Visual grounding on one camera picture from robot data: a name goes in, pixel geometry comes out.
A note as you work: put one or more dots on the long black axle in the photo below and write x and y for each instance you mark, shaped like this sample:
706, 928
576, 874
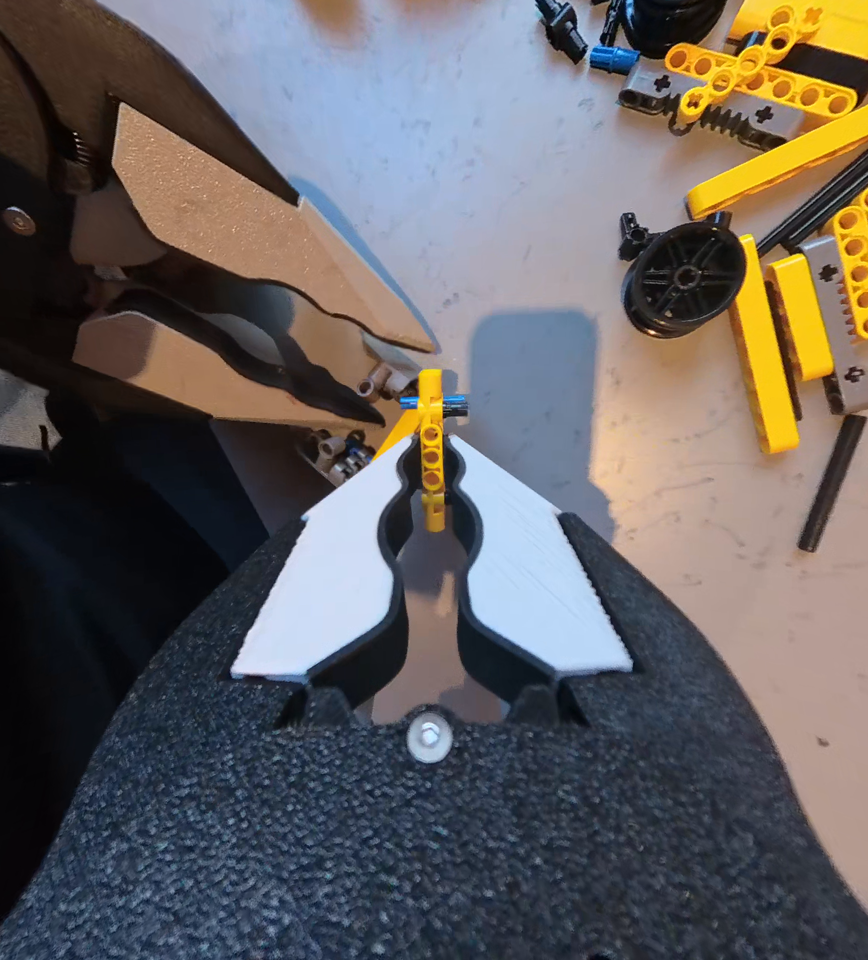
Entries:
838, 191

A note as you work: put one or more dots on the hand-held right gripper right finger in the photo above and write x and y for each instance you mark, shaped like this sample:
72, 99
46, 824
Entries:
539, 592

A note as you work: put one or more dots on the yellow and black panel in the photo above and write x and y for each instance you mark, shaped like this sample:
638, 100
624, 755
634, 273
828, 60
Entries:
853, 30

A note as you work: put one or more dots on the blue pin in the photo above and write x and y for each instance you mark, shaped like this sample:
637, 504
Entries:
610, 60

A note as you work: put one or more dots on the grey gear rack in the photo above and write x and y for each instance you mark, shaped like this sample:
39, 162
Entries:
850, 382
640, 86

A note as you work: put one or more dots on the black toy wheel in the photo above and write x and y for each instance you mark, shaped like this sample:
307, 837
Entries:
685, 307

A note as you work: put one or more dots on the black pin connector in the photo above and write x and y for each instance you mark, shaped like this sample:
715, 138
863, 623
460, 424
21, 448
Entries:
632, 236
565, 30

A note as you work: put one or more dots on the grey desk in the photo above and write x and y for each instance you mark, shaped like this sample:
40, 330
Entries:
554, 225

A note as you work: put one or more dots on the yellow frame brick with pins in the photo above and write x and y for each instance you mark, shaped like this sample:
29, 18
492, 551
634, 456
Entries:
431, 382

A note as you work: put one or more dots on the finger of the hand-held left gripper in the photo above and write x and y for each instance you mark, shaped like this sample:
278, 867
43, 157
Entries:
179, 367
254, 225

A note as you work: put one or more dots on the black toothed wheel hub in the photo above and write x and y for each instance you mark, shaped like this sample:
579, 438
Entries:
666, 22

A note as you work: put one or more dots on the short black axle rod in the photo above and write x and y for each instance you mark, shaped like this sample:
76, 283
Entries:
831, 487

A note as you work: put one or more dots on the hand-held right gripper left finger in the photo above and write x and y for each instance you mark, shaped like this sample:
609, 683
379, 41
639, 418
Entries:
321, 592

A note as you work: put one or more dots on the long flat yellow beam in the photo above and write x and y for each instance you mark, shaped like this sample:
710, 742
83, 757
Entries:
778, 169

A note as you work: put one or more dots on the long yellow holed liftarm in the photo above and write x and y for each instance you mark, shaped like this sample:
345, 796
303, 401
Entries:
795, 90

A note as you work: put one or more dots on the short yellow beam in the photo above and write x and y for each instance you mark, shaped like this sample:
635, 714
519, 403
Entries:
801, 322

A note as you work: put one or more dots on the grey and yellow brick assembly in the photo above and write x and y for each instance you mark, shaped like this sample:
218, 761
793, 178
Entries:
392, 442

